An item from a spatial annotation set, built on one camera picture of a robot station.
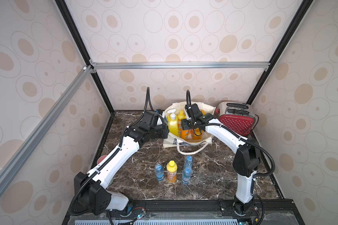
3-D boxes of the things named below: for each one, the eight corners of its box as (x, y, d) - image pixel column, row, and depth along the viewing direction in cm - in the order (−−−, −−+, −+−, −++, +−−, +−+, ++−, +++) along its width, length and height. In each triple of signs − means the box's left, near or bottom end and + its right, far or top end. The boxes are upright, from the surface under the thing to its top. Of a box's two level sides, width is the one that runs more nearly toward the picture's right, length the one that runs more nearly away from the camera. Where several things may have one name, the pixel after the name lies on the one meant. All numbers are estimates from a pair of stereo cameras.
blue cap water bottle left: (157, 181, 85) (154, 171, 72) (157, 175, 87) (155, 164, 75) (164, 181, 85) (162, 171, 72) (164, 175, 88) (163, 164, 75)
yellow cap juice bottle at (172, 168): (171, 185, 83) (171, 170, 65) (166, 179, 85) (165, 164, 68) (176, 180, 85) (178, 164, 67) (172, 175, 87) (172, 158, 69)
